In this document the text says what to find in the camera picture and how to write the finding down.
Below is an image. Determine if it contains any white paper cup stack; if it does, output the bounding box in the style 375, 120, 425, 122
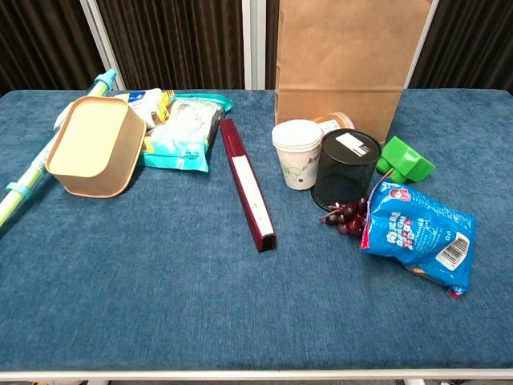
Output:
271, 119, 324, 192

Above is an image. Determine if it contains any green teal pump tube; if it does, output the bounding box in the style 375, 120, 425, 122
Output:
0, 68, 118, 229

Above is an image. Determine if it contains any teal snack packet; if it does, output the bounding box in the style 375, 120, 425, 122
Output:
138, 92, 234, 173

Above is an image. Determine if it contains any brown paper bag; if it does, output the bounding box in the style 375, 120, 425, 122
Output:
274, 0, 434, 144

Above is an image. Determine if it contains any green toy block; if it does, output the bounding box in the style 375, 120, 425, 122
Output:
375, 136, 437, 184

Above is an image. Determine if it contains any red grape bunch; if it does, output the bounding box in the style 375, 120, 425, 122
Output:
318, 197, 372, 237

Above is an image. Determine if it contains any clear jar of rubber bands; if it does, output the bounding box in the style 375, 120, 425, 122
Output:
313, 111, 356, 137

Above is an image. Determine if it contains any blue fabric table cover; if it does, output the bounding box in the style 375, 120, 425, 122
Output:
0, 88, 513, 372

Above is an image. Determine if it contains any white metal table frame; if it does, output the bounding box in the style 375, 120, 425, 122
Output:
0, 367, 513, 385

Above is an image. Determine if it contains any blue snack bag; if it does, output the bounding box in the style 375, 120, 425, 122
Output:
359, 179, 478, 298

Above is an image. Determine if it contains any tan plastic container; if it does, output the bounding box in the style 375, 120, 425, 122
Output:
45, 95, 147, 199

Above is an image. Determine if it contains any dark red long box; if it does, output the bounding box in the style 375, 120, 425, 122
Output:
218, 117, 277, 253

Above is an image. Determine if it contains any black mesh pen holder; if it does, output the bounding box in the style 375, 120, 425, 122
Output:
310, 128, 383, 213

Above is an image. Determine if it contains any white blue carton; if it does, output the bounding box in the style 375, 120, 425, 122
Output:
113, 87, 165, 130

